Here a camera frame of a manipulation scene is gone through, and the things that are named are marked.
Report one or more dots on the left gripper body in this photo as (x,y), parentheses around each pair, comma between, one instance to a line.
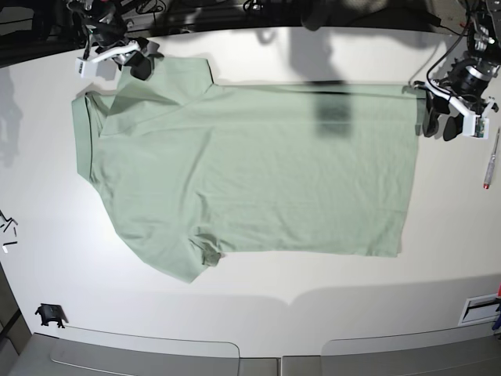
(466,80)

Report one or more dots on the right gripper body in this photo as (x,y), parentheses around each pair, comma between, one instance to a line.
(108,41)

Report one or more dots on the light green T-shirt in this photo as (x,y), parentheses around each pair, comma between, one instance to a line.
(189,170)

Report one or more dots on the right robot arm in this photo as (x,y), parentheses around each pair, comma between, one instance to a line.
(101,12)

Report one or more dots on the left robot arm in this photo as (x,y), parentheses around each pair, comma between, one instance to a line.
(481,34)

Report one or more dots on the grey chair right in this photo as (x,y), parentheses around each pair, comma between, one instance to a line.
(470,350)

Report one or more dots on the grey chair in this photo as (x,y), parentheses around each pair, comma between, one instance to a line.
(112,361)
(470,350)

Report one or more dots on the small black white stick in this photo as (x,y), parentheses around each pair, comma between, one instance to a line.
(6,246)

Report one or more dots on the black table clamp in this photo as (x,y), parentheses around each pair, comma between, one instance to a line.
(51,313)

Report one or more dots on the grey chair left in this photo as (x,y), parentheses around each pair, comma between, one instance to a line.
(112,361)

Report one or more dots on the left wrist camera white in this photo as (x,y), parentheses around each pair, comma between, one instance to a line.
(476,122)

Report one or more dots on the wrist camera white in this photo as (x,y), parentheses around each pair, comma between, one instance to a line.
(476,122)
(86,68)

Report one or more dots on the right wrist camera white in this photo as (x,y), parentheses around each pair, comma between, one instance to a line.
(86,68)

